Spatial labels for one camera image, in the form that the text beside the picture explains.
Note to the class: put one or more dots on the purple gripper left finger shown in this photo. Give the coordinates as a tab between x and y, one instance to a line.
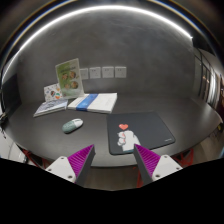
75	167

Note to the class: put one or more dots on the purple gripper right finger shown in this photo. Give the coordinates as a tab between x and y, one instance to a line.
152	166

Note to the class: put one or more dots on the black mouse pad with cat paw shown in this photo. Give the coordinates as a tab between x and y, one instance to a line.
129	129

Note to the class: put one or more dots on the green and white computer mouse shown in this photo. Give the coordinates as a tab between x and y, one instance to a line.
72	125

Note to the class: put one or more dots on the grey illustrated book lying flat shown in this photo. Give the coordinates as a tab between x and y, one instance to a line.
51	106

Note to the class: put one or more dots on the white book with blue stripe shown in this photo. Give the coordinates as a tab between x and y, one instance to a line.
99	103

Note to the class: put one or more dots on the small white patterned card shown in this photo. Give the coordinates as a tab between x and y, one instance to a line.
52	92

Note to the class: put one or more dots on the green standing booklet with photos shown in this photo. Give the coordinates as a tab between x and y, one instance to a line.
69	79

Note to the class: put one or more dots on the white wall socket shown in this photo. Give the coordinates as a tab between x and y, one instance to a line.
108	72
120	72
95	72
84	73

